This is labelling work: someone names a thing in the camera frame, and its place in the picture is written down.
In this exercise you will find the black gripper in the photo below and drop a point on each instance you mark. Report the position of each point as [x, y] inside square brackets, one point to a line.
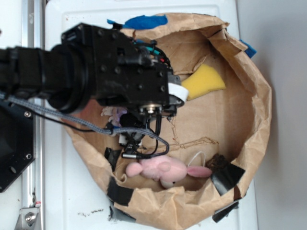
[115, 70]

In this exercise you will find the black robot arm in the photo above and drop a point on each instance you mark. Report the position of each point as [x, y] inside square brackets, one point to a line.
[33, 72]

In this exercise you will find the blue tape strip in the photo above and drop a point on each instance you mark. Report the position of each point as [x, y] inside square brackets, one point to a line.
[142, 22]

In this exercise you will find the yellow sponge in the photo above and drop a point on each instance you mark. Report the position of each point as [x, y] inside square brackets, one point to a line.
[203, 81]

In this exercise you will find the brown paper bag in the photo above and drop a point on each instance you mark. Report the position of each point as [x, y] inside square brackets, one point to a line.
[234, 122]

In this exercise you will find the pink plush bunny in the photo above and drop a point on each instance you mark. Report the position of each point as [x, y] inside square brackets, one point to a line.
[166, 170]

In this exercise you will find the black tape left piece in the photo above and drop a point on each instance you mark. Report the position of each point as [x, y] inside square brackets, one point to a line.
[119, 194]

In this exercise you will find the black tape piece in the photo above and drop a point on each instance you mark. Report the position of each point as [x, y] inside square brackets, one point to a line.
[119, 194]
[227, 178]
[224, 212]

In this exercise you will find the dark brown fuzzy clump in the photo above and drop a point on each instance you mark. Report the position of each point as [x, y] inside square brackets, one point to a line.
[217, 162]

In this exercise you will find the white plastic lid tray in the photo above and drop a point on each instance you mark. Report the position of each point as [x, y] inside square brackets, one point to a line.
[73, 201]

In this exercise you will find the black tape right piece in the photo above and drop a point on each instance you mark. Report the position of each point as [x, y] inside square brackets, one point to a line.
[227, 178]

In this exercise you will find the black tape lower piece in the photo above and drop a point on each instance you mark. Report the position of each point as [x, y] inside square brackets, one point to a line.
[224, 212]

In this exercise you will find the aluminium frame rail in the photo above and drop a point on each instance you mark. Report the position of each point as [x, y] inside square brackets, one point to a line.
[32, 214]

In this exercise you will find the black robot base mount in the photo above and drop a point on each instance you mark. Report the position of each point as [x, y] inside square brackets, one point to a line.
[16, 142]

